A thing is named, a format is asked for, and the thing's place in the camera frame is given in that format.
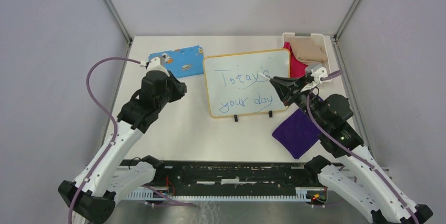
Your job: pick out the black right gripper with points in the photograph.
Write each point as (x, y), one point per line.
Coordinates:
(289, 89)

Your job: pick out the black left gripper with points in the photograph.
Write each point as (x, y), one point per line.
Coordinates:
(179, 87)

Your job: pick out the yellow framed whiteboard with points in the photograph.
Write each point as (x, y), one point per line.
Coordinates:
(234, 88)

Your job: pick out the white whiteboard marker pen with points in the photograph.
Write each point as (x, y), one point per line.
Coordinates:
(264, 76)

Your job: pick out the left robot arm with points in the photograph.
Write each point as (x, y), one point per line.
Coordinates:
(93, 194)

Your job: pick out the red cloth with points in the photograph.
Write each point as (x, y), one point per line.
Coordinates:
(297, 69)

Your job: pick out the blue cartoon cloth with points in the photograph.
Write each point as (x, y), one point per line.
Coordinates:
(183, 62)

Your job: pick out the beige cloth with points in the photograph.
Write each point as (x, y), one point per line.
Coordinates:
(306, 51)

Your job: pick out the purple cloth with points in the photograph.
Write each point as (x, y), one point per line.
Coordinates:
(297, 134)

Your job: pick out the white plastic basket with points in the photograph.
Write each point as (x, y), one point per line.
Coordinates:
(319, 39)

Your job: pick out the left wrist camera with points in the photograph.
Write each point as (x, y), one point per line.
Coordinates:
(157, 63)

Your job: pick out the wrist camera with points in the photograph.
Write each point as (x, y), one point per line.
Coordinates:
(157, 63)
(317, 74)

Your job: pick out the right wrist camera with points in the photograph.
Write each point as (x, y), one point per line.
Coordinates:
(317, 74)

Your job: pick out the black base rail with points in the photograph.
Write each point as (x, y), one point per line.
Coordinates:
(219, 179)

